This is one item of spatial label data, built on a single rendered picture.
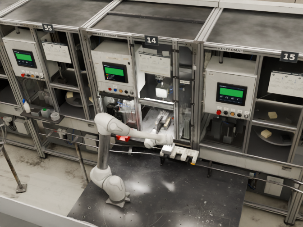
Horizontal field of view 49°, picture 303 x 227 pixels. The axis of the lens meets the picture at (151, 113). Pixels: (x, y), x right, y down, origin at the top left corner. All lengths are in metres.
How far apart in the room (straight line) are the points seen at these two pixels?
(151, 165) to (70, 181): 1.35
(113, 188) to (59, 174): 1.65
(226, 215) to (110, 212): 1.06
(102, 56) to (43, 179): 2.07
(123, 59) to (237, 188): 1.64
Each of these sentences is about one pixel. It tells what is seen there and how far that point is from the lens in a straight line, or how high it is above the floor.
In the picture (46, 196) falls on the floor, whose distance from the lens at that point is 4.44.
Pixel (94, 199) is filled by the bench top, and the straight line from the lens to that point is 3.35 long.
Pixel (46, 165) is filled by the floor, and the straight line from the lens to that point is 4.81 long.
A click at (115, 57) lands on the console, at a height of 1.79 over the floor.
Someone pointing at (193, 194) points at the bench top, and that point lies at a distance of 3.30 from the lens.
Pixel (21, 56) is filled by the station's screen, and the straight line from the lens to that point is 3.81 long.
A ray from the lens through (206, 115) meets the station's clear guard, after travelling 3.19.
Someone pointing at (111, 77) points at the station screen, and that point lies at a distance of 3.26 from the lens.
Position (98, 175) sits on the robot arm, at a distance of 3.20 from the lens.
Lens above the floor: 3.28
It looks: 38 degrees down
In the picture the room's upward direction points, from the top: 4 degrees counter-clockwise
